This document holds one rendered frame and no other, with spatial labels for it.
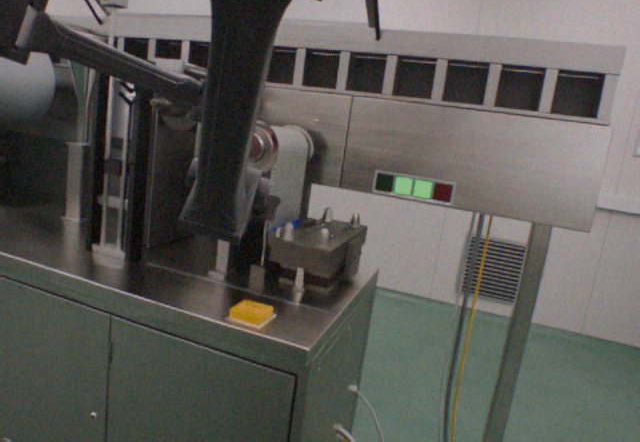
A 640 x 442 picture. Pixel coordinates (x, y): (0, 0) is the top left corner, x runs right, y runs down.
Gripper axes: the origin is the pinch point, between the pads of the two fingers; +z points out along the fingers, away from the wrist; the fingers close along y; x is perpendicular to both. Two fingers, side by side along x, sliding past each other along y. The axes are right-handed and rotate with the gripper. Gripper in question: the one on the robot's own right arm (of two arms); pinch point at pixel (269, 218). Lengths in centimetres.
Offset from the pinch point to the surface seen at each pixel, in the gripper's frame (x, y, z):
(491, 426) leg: -35, 72, 75
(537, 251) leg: 21, 74, 42
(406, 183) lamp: 26.2, 30.8, 19.6
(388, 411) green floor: -43, 32, 138
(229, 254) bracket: -12.1, -7.8, 0.6
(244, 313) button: -27.0, 10.0, -17.2
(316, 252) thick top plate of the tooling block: -6.9, 16.5, -2.4
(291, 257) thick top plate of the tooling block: -9.3, 10.0, -1.0
